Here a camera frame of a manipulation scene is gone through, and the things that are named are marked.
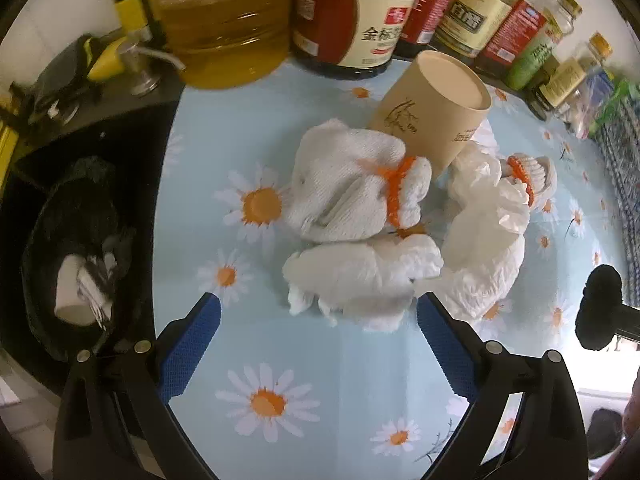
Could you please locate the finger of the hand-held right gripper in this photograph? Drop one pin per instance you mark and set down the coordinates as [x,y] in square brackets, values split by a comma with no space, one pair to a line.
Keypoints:
[631,322]

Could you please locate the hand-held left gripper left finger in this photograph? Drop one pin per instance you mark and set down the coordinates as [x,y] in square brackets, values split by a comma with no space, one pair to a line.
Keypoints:
[192,350]

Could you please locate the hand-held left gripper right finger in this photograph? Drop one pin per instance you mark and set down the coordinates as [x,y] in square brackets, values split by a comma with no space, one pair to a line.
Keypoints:
[445,352]

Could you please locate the black fuzzy ball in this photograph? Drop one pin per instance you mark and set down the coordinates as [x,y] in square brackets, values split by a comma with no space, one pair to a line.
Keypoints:
[597,305]

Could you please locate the white tissue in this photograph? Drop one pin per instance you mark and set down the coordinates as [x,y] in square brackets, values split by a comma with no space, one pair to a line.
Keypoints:
[360,280]

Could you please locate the silver foil packet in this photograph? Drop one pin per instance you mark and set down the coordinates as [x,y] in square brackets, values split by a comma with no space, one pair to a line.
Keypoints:
[95,285]

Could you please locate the white paper cup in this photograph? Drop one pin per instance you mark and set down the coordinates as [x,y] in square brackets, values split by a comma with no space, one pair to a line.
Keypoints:
[72,290]

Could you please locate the person's right forearm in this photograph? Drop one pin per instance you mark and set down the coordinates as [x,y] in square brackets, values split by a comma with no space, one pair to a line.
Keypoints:
[635,425]

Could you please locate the dark slipper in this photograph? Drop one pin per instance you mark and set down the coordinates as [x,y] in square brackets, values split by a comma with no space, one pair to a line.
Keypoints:
[607,432]

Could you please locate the daisy print tablecloth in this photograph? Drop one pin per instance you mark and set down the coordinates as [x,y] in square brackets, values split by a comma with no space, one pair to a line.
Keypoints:
[325,400]

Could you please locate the white glove orange cuff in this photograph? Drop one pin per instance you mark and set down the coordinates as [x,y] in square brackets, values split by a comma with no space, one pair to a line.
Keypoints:
[345,180]
[532,175]

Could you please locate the green refill pouch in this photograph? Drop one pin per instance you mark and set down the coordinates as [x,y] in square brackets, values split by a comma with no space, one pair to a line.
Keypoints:
[620,102]

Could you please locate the dark sink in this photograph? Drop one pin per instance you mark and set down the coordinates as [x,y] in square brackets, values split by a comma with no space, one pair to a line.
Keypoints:
[20,200]

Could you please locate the brown paper cup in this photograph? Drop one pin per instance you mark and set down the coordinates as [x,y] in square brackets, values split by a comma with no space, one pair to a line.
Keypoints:
[430,105]

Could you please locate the small bottle gold cap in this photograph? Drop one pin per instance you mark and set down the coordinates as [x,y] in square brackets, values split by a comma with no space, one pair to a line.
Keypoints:
[562,82]

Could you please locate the green label oil bottle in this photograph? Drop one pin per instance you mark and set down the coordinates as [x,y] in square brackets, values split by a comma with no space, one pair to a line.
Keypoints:
[532,62]

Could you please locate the metal faucet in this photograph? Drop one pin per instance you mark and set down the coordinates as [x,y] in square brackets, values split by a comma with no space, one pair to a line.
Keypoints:
[145,67]

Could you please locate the yellow sponge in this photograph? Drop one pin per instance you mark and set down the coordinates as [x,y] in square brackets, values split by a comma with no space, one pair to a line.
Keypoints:
[105,60]

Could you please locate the black rag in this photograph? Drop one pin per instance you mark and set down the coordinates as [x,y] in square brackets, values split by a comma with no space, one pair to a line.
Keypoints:
[55,80]

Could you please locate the red label gold cap bottle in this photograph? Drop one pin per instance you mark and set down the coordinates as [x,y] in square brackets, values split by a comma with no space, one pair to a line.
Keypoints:
[515,35]

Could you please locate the large cooking oil jug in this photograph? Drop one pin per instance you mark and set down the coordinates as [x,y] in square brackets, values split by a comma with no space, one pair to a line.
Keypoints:
[225,30]

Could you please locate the clear vinegar bottle yellow cap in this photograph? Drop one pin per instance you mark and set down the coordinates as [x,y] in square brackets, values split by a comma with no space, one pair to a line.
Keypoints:
[475,15]

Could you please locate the dark soy sauce jug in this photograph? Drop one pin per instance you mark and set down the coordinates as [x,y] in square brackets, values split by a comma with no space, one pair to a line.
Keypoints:
[350,25]

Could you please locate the dark bottle red label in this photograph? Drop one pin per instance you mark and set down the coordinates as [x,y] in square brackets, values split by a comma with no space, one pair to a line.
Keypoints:
[432,5]

